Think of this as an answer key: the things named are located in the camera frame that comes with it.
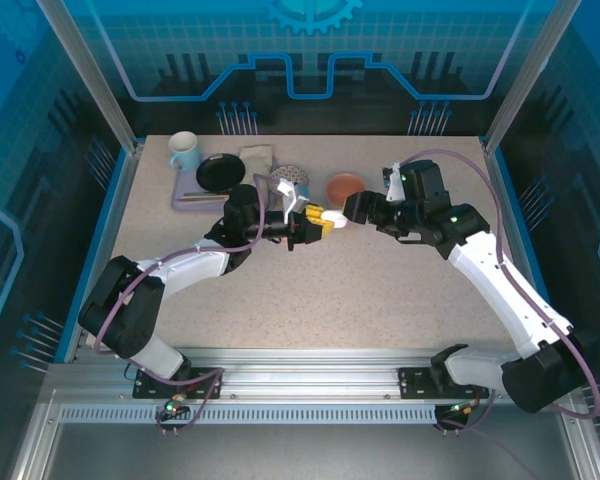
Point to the white charging case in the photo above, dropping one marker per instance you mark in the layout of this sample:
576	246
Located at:
336	219

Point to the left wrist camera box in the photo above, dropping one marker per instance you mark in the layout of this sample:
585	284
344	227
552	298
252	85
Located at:
290	200

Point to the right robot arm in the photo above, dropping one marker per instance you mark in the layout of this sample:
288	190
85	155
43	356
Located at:
485	280

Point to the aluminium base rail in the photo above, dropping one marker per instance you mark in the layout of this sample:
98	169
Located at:
305	375

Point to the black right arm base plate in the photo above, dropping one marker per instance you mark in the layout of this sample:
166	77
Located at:
415	382

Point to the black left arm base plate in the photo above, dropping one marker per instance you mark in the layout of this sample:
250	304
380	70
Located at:
150	387

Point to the wooden chopstick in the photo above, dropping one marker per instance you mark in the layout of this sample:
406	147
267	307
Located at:
200	197

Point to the aluminium frame post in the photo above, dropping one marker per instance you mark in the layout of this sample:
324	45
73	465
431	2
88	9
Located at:
524	75
97	75

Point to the black plate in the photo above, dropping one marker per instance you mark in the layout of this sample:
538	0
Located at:
220	172

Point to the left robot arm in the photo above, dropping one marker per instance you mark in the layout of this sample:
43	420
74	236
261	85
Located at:
125	310

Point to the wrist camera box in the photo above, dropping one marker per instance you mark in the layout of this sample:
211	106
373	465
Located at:
391	177
290	200

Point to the patterned ceramic bowl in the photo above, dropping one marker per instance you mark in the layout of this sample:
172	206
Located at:
292	175

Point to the beige folded napkin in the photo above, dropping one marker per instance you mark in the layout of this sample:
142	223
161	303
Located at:
257	157

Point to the lavender tray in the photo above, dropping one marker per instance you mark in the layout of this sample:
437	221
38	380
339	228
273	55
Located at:
185	182

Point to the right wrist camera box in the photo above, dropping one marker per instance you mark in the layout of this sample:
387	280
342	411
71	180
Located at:
391	177

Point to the light blue mug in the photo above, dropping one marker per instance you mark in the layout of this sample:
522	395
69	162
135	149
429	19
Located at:
186	150

